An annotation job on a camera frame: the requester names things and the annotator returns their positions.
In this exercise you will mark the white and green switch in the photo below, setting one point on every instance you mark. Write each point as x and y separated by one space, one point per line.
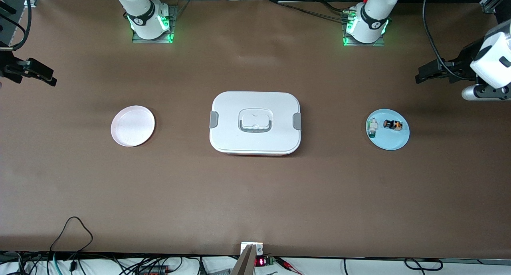
373 127

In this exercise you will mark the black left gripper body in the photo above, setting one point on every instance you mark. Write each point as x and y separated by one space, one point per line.
464 60

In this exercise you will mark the black and orange switch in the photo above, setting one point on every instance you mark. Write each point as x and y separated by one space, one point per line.
393 125

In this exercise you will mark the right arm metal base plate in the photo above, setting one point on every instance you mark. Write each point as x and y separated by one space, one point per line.
173 15

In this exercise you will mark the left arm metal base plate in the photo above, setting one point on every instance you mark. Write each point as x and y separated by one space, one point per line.
379 43

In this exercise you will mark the red digit display board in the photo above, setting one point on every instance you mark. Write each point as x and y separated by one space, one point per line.
260 262

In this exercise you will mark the white metal bracket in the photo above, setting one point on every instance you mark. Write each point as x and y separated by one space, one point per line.
259 249

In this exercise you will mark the white lidded container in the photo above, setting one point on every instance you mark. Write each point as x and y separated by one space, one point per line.
255 123

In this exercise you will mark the pink round plate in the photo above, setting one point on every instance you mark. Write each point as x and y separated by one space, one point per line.
133 126

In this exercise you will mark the red clip lead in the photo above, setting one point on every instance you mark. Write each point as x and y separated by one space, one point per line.
289 266

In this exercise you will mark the light blue round plate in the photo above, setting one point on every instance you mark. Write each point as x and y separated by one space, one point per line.
389 139

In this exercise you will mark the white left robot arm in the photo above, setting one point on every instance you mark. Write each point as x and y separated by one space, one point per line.
369 19

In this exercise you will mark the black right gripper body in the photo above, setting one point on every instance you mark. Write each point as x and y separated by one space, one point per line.
7 66

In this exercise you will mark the orange connector block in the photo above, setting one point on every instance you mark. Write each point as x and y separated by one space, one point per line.
153 272

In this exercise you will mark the aluminium profile bar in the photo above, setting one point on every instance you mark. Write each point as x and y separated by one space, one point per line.
245 263

